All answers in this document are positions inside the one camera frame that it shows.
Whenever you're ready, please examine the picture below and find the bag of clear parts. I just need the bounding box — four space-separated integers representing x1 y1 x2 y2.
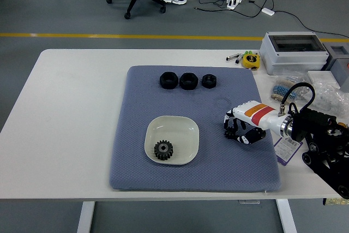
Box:
306 80 349 117

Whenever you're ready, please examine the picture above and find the white square plate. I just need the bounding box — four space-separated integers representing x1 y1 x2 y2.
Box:
143 115 200 166

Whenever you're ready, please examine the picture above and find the black floor cable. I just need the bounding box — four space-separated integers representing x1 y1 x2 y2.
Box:
194 5 349 39

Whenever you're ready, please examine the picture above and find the large black hex nut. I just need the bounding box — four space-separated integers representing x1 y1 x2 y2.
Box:
159 71 179 90
179 72 200 91

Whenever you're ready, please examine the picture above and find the white power strip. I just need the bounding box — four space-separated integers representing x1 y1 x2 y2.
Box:
226 0 243 10

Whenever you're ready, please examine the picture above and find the grey device block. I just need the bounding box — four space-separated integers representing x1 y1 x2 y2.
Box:
324 44 349 93

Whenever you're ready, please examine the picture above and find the grey electrical enclosure box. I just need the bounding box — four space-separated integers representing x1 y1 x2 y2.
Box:
258 31 330 76

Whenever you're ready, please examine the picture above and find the large black gear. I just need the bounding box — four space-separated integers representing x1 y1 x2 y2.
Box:
154 139 175 162

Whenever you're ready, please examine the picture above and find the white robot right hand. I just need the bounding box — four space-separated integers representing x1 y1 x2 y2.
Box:
223 99 287 146

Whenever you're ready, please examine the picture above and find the yellow tape measure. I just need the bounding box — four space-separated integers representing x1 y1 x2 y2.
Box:
242 53 261 69

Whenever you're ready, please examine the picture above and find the small black hex nut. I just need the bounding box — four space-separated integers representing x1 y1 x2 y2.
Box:
201 73 218 89

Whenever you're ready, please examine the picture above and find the bag of blue components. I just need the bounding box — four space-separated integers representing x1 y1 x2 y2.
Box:
271 74 310 103

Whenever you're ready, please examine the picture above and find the yellowish padded item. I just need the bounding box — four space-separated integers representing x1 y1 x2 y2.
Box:
323 196 349 206

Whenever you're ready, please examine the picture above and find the purple-edged label card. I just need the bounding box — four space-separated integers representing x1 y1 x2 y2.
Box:
273 135 304 166

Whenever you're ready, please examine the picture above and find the white table leg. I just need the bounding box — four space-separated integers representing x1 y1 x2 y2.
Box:
76 201 95 233
275 199 298 233

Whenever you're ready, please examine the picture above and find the small black gear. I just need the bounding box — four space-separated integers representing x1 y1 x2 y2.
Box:
224 126 239 140

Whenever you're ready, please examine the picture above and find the small white box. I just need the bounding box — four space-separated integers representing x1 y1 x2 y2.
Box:
307 70 341 91

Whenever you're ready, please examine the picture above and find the blue-grey textured mat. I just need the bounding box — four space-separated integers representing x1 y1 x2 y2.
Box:
109 65 281 192

